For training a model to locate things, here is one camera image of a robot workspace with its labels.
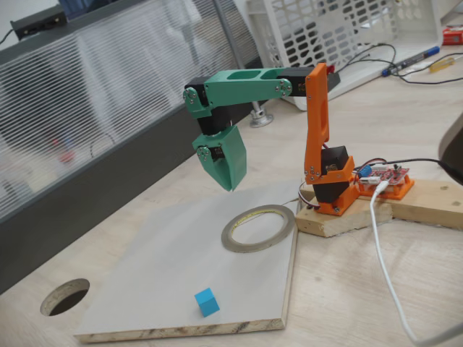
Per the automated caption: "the blue cube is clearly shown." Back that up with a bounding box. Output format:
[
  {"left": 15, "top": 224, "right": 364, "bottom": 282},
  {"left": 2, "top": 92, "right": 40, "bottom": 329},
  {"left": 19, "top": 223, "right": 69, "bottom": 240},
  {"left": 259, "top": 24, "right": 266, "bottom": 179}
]
[{"left": 194, "top": 287, "right": 221, "bottom": 318}]

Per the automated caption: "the metal partition foot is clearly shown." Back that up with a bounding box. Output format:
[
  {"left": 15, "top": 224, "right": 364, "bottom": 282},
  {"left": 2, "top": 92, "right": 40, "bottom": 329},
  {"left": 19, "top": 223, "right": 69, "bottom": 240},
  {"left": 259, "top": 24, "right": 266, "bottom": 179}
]
[{"left": 249, "top": 100, "right": 275, "bottom": 129}]

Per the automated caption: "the white particleboard panel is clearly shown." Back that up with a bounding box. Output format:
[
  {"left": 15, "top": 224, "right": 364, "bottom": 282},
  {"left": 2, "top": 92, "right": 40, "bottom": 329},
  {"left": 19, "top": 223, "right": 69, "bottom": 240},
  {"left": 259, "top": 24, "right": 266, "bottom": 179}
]
[{"left": 73, "top": 179, "right": 302, "bottom": 344}]

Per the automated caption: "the ribbed glass desk partition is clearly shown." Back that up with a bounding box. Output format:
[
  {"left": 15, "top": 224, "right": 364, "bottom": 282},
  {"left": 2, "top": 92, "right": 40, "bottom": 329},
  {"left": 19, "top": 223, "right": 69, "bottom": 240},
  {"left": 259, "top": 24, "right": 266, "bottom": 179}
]
[{"left": 0, "top": 0, "right": 271, "bottom": 296}]

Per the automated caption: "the black rectangular adapter box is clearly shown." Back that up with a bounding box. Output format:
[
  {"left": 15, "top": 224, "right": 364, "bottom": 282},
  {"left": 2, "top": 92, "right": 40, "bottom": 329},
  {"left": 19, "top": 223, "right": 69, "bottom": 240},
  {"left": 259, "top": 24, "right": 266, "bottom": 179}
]
[{"left": 326, "top": 71, "right": 343, "bottom": 98}]

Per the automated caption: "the wooden base block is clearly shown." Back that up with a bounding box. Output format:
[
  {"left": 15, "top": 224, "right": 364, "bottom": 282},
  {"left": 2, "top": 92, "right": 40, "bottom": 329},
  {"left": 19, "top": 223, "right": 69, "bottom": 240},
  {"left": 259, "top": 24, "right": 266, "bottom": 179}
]
[{"left": 294, "top": 180, "right": 394, "bottom": 239}]

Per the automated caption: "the red controller circuit board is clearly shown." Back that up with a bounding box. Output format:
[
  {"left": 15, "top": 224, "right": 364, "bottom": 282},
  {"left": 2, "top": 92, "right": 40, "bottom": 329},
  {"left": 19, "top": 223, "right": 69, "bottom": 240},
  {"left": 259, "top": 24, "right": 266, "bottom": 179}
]
[{"left": 356, "top": 164, "right": 412, "bottom": 187}]

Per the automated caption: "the long wooden plank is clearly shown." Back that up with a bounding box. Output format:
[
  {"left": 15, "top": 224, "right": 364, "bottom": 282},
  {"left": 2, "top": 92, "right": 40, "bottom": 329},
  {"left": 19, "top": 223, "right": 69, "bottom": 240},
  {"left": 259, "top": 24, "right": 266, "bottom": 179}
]
[{"left": 388, "top": 179, "right": 463, "bottom": 231}]

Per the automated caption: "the blue marker pen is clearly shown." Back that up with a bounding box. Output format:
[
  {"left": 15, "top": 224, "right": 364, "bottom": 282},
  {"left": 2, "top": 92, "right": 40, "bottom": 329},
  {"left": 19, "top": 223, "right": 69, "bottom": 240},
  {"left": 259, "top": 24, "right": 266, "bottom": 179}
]
[{"left": 381, "top": 45, "right": 441, "bottom": 77}]

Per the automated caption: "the black device on partition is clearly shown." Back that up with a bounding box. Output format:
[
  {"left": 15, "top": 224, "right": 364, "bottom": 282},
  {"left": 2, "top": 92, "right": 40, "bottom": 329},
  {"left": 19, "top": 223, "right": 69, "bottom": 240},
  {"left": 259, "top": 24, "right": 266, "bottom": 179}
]
[{"left": 9, "top": 4, "right": 68, "bottom": 40}]

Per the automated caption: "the blurred dark grey object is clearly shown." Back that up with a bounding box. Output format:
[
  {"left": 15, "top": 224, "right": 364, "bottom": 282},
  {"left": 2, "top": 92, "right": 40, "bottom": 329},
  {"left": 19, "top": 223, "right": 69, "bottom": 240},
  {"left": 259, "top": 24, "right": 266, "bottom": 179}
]
[{"left": 437, "top": 111, "right": 463, "bottom": 181}]

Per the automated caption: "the white plastic lattice basket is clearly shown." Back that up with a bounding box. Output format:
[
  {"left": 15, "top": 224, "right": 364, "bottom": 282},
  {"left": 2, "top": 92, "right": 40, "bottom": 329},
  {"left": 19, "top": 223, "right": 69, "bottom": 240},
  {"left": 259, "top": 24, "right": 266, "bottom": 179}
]
[{"left": 245, "top": 0, "right": 444, "bottom": 111}]

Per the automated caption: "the small red box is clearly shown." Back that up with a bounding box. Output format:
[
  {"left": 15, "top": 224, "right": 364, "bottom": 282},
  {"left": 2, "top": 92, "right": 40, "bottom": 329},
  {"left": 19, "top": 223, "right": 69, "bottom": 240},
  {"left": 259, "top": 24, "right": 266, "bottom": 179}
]
[{"left": 441, "top": 27, "right": 463, "bottom": 47}]

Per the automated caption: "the grey ring of tape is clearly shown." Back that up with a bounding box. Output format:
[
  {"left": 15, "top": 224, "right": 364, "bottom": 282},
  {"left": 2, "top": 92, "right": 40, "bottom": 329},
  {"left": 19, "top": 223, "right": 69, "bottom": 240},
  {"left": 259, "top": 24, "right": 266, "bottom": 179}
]
[{"left": 221, "top": 204, "right": 296, "bottom": 254}]

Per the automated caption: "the tricolour servo wire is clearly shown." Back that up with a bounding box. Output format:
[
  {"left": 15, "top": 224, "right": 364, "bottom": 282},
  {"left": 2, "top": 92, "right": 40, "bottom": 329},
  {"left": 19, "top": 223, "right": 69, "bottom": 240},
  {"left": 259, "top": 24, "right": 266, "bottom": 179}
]
[{"left": 297, "top": 180, "right": 322, "bottom": 212}]

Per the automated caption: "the white USB cable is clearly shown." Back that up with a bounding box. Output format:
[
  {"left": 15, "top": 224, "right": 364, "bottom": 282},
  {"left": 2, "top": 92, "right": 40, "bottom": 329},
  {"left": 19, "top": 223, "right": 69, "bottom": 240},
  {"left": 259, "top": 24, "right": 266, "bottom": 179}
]
[{"left": 369, "top": 180, "right": 435, "bottom": 346}]

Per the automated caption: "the orange circuit board mount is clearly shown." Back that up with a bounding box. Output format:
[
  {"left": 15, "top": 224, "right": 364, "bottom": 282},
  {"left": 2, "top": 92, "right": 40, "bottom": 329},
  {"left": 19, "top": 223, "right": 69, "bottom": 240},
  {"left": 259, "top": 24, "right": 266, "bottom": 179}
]
[{"left": 356, "top": 175, "right": 415, "bottom": 200}]

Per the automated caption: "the thin black desk cable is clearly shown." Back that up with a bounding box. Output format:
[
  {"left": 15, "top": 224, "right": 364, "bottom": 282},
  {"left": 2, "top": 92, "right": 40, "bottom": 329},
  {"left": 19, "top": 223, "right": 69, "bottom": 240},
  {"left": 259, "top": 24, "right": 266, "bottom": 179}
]
[{"left": 334, "top": 42, "right": 463, "bottom": 86}]

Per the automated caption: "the black power cable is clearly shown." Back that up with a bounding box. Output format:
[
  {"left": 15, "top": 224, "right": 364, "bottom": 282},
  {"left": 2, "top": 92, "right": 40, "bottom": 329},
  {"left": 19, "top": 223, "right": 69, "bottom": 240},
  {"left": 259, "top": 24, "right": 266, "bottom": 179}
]
[{"left": 352, "top": 158, "right": 463, "bottom": 178}]

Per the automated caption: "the yellow handled screwdriver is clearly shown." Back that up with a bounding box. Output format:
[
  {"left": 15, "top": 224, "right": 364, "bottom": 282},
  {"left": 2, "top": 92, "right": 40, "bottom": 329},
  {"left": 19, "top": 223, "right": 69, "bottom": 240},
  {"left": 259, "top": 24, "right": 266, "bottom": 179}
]
[{"left": 428, "top": 53, "right": 463, "bottom": 74}]

